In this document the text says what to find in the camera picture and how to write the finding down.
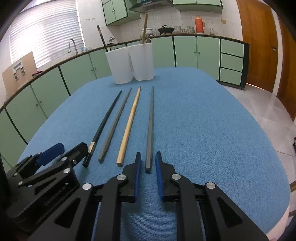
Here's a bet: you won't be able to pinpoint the black chopstick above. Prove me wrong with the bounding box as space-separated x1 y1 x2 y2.
82 90 122 168
97 25 108 52

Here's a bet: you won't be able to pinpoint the grey chopstick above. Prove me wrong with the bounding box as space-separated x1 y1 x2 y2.
145 86 154 173
98 88 132 164

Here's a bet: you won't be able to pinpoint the light wooden chopstick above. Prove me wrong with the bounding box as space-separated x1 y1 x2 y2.
116 87 141 167

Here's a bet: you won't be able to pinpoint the green lower kitchen cabinets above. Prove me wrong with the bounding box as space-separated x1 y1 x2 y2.
1 34 250 171

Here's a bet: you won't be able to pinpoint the cardboard board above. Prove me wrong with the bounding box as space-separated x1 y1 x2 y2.
2 52 37 97

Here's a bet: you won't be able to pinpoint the blue table mat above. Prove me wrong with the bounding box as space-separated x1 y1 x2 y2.
22 67 290 240

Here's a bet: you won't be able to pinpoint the chrome faucet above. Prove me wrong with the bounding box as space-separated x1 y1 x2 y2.
68 38 80 55

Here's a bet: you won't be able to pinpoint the window blinds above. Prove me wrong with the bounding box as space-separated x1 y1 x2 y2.
10 1 84 68

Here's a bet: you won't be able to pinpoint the white plastic utensil holder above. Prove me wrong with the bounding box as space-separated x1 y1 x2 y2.
106 43 154 85

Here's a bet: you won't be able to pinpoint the small kettle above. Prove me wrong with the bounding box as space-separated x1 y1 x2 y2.
107 37 116 45

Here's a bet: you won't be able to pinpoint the wooden door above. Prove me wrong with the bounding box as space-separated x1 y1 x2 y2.
277 19 296 121
237 0 278 92

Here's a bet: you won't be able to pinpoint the green upper cabinets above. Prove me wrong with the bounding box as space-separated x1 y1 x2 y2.
102 0 223 26

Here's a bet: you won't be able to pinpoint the white pot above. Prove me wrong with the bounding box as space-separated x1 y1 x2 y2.
141 27 154 38

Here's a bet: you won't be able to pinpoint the black wok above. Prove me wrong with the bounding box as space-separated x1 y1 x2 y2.
158 25 175 35

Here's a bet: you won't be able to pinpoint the range hood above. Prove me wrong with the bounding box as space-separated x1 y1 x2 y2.
130 0 174 14

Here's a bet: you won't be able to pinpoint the orange thermos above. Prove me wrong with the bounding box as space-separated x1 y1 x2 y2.
194 16 205 34

